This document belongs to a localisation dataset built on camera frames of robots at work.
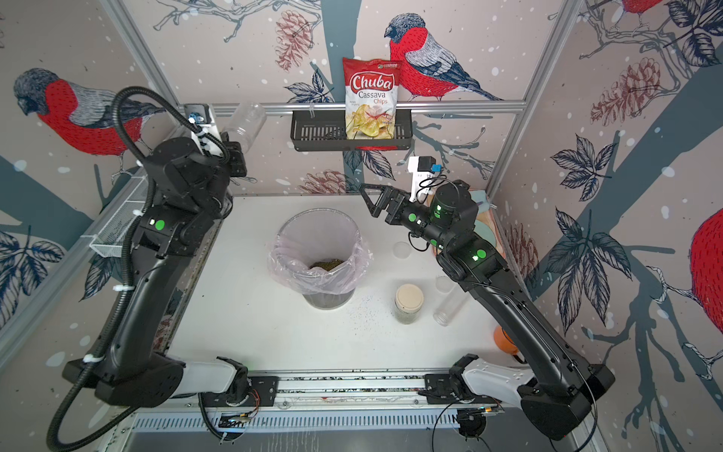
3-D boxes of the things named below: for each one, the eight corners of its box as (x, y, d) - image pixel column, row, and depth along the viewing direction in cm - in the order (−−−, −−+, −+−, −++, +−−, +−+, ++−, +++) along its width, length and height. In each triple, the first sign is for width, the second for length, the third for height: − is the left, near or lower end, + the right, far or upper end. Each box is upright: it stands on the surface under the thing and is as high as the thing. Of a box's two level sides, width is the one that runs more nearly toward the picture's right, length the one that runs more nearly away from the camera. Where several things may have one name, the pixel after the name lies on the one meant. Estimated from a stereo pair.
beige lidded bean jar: (395, 327, 86) (398, 309, 75) (393, 303, 91) (396, 283, 80) (418, 327, 86) (425, 308, 75) (416, 303, 91) (422, 283, 80)
